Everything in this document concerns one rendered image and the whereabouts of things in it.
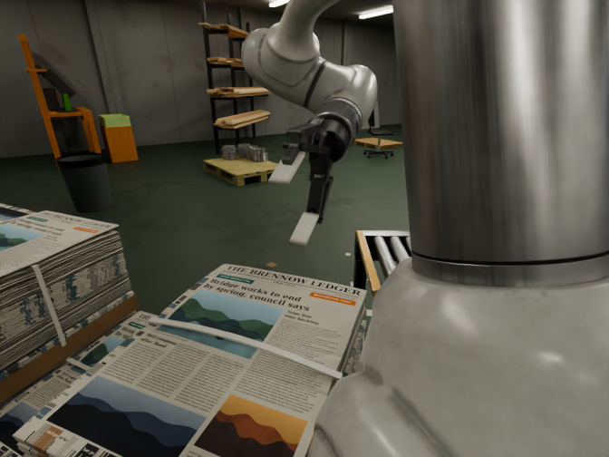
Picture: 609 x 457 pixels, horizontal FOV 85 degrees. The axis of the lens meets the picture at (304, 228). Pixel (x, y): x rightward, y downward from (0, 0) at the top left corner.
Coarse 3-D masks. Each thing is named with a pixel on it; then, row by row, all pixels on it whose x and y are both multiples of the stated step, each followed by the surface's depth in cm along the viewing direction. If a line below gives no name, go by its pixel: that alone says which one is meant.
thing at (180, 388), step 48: (144, 336) 45; (96, 384) 38; (144, 384) 38; (192, 384) 38; (240, 384) 38; (288, 384) 38; (48, 432) 33; (96, 432) 33; (144, 432) 33; (192, 432) 33; (240, 432) 33; (288, 432) 33
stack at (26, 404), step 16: (128, 320) 84; (144, 320) 84; (112, 336) 78; (128, 336) 78; (80, 352) 75; (96, 352) 74; (64, 368) 70; (80, 368) 70; (32, 384) 67; (48, 384) 66; (64, 384) 66; (16, 400) 63; (32, 400) 63; (48, 400) 63; (0, 416) 60; (16, 416) 60; (32, 416) 60; (0, 432) 57; (0, 448) 54; (16, 448) 54
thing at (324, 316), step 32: (192, 288) 56; (224, 288) 56; (256, 288) 56; (288, 288) 56; (320, 288) 55; (352, 288) 56; (224, 320) 49; (256, 320) 49; (288, 320) 48; (320, 320) 48; (352, 320) 48; (352, 352) 50
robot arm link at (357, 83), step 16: (336, 64) 67; (320, 80) 65; (336, 80) 65; (352, 80) 65; (368, 80) 67; (320, 96) 66; (336, 96) 64; (352, 96) 64; (368, 96) 66; (368, 112) 67
